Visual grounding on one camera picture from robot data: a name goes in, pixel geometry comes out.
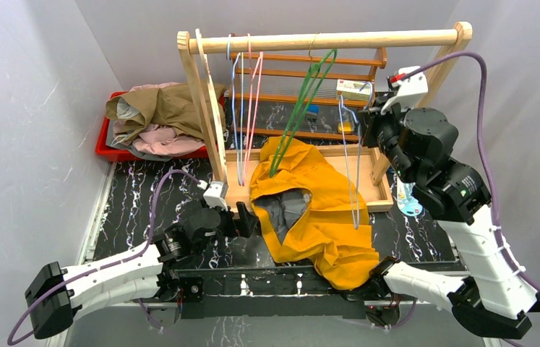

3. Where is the yellow skirt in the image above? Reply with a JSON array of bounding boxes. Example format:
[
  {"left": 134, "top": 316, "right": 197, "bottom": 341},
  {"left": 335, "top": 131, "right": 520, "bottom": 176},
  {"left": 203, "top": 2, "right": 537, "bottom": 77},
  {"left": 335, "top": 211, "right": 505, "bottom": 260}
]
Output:
[{"left": 250, "top": 137, "right": 380, "bottom": 290}]

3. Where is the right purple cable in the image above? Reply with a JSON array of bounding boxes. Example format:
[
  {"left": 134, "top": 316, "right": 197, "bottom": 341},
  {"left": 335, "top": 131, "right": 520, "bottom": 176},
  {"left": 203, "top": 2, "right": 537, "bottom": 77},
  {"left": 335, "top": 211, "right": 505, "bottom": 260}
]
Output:
[{"left": 396, "top": 51, "right": 540, "bottom": 347}]

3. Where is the white red box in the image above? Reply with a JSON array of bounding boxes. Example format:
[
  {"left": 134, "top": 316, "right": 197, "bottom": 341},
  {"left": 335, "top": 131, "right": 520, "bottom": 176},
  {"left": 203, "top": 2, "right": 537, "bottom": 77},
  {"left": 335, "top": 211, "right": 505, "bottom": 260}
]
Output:
[{"left": 335, "top": 79, "right": 374, "bottom": 102}]

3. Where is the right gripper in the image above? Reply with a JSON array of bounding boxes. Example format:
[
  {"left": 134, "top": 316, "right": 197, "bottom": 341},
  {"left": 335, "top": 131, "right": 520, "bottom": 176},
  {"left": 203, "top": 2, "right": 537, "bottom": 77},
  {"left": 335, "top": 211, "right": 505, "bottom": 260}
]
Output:
[{"left": 358, "top": 95, "right": 417, "bottom": 184}]

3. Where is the orange wooden shelf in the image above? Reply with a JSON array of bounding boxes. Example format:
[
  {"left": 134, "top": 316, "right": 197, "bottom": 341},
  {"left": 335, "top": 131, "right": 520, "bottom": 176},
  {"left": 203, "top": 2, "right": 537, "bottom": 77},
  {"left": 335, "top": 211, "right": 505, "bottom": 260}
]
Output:
[{"left": 226, "top": 48, "right": 387, "bottom": 144}]

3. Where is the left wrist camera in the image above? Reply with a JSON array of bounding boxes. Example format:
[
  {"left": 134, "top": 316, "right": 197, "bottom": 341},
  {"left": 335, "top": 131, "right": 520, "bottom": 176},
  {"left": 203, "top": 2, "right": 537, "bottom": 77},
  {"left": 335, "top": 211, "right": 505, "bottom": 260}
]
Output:
[{"left": 197, "top": 180, "right": 228, "bottom": 210}]

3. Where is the purple cable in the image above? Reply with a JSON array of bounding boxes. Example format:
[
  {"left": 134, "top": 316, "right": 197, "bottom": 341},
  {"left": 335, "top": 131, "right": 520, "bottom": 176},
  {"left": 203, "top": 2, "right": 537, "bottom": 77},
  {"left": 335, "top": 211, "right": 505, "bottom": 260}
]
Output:
[
  {"left": 7, "top": 168, "right": 204, "bottom": 347},
  {"left": 396, "top": 51, "right": 540, "bottom": 347}
]

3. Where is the blue wire hanger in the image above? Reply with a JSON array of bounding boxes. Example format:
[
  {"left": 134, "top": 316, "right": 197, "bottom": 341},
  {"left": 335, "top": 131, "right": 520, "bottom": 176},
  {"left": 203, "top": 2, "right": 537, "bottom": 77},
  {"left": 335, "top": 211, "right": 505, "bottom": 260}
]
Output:
[{"left": 229, "top": 53, "right": 244, "bottom": 187}]

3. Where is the wooden clothes rack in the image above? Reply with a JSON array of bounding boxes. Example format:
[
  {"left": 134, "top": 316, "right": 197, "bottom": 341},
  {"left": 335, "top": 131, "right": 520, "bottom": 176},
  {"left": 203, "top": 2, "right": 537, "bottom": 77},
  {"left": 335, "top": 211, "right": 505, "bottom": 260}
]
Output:
[{"left": 176, "top": 22, "right": 473, "bottom": 213}]

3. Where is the grey pleated skirt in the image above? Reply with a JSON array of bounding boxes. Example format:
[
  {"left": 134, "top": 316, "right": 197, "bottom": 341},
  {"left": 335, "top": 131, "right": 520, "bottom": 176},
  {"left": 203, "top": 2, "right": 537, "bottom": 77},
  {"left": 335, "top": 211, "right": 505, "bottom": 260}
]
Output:
[{"left": 104, "top": 120, "right": 173, "bottom": 162}]

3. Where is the white teal object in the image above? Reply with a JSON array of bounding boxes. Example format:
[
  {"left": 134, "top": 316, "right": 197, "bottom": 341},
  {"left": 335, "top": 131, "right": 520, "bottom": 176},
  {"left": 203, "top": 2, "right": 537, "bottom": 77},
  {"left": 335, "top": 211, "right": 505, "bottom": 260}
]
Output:
[{"left": 397, "top": 179, "right": 423, "bottom": 217}]

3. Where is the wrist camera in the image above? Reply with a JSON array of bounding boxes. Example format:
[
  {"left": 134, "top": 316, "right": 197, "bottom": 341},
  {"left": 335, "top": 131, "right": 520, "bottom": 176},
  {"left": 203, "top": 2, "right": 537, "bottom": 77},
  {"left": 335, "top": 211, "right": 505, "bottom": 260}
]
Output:
[
  {"left": 197, "top": 180, "right": 228, "bottom": 210},
  {"left": 380, "top": 66, "right": 429, "bottom": 115}
]

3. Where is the small yellow object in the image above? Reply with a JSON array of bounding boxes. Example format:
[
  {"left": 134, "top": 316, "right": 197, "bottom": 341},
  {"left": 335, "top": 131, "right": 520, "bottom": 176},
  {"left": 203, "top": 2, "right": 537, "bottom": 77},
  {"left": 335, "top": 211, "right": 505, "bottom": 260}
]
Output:
[{"left": 338, "top": 121, "right": 353, "bottom": 135}]

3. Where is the pink hanger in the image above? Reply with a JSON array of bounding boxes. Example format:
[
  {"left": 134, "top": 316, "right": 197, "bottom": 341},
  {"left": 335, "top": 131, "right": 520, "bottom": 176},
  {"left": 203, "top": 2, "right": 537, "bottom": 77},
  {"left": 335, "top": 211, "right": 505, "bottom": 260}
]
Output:
[{"left": 242, "top": 34, "right": 264, "bottom": 184}]

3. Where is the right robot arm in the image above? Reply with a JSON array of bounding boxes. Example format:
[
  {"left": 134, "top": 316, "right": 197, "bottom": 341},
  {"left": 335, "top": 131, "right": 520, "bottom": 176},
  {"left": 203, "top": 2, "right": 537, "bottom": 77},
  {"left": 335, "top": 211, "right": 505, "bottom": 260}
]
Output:
[{"left": 356, "top": 104, "right": 540, "bottom": 339}]

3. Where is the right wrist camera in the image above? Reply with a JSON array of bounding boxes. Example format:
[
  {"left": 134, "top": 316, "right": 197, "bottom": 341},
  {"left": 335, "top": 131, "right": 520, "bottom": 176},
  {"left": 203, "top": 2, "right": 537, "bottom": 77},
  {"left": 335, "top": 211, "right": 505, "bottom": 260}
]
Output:
[{"left": 380, "top": 66, "right": 429, "bottom": 115}]

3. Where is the red plastic bin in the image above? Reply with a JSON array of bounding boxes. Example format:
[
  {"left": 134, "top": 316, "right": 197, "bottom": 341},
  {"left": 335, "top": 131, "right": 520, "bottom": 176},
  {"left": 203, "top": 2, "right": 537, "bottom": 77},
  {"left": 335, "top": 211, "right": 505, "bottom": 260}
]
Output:
[{"left": 95, "top": 90, "right": 226, "bottom": 163}]

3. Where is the beige wooden hanger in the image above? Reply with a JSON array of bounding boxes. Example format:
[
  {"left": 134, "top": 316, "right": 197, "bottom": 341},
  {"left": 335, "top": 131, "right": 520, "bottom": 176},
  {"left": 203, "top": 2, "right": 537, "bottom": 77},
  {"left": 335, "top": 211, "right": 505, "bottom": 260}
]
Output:
[{"left": 195, "top": 28, "right": 228, "bottom": 184}]

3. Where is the green hanger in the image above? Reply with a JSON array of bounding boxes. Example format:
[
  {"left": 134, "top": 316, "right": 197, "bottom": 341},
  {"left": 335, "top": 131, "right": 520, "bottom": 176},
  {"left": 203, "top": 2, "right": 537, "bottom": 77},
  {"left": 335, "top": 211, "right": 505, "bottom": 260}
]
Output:
[{"left": 270, "top": 48, "right": 338, "bottom": 177}]

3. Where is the light blue hanger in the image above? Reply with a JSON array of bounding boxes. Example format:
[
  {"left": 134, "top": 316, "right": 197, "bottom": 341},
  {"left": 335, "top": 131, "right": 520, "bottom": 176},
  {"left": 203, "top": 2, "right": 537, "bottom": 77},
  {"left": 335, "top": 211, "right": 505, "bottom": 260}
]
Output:
[{"left": 337, "top": 80, "right": 375, "bottom": 231}]

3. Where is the pink skirt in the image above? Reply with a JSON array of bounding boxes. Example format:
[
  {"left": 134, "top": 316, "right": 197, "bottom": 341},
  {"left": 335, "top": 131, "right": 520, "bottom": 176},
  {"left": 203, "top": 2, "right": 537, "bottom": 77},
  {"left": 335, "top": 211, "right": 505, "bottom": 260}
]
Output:
[{"left": 128, "top": 82, "right": 204, "bottom": 157}]

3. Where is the brown skirt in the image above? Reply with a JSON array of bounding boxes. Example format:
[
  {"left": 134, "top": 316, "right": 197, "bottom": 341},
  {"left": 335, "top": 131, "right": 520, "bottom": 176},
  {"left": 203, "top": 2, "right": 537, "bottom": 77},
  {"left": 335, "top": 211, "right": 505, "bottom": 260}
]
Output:
[{"left": 106, "top": 83, "right": 203, "bottom": 144}]

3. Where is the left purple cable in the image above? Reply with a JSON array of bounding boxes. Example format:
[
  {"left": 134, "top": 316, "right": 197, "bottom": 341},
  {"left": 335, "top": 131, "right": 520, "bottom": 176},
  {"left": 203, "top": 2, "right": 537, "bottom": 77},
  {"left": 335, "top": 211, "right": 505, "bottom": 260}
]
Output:
[{"left": 7, "top": 168, "right": 204, "bottom": 347}]

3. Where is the small blue object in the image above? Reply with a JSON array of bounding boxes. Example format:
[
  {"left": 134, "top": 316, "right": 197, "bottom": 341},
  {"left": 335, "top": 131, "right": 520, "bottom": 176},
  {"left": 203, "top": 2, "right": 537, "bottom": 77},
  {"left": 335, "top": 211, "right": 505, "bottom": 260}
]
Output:
[{"left": 305, "top": 104, "right": 320, "bottom": 123}]

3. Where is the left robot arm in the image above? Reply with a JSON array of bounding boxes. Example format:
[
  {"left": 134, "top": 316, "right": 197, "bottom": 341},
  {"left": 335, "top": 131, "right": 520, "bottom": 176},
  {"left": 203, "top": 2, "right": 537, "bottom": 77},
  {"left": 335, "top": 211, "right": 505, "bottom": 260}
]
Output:
[{"left": 25, "top": 202, "right": 260, "bottom": 340}]

